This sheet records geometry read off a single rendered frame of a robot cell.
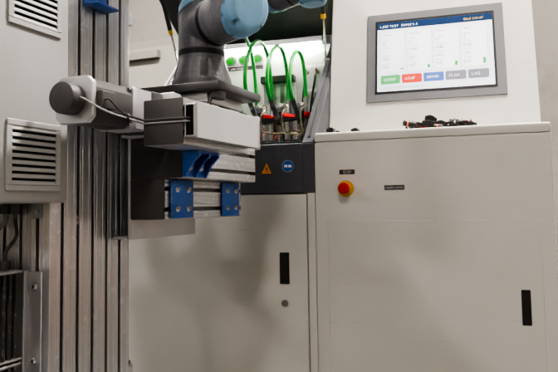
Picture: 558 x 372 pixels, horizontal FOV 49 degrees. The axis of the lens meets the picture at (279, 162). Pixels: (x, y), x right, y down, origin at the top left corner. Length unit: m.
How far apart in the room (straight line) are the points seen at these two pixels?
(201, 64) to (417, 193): 0.79
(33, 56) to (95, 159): 0.29
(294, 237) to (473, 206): 0.56
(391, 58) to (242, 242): 0.84
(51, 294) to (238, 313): 0.87
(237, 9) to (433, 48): 1.01
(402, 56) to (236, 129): 1.08
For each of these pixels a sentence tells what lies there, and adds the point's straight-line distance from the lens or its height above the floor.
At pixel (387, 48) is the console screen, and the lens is 2.26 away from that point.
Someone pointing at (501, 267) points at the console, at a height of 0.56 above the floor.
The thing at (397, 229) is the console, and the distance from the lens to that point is 1.89.
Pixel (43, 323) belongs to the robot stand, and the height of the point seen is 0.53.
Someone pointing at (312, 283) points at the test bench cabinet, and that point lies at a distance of 1.95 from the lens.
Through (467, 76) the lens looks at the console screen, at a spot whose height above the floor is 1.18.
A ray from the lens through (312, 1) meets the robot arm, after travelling 1.64.
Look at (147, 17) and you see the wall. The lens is 5.50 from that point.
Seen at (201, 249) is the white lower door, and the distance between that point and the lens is 2.07.
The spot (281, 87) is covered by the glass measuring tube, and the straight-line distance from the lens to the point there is 2.54.
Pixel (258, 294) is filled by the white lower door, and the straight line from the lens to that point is 2.01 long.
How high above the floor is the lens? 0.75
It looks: 4 degrees up
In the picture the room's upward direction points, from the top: 1 degrees counter-clockwise
